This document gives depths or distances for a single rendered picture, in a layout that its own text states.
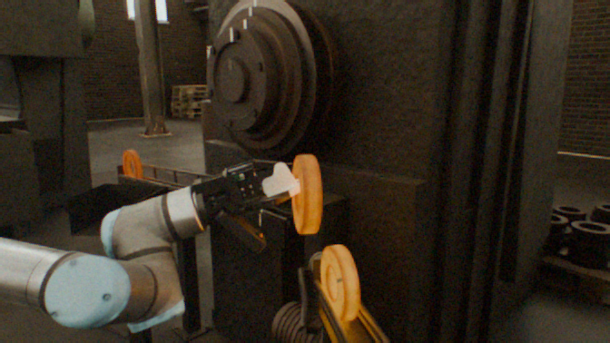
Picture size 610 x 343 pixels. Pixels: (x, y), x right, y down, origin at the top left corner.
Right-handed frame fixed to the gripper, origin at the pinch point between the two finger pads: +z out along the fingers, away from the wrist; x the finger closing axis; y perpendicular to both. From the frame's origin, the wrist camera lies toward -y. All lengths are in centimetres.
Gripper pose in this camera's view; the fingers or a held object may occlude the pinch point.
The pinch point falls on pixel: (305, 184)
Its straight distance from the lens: 76.4
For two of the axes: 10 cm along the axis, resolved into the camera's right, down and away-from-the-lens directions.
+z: 9.5, -3.1, 1.0
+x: -1.8, -2.4, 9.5
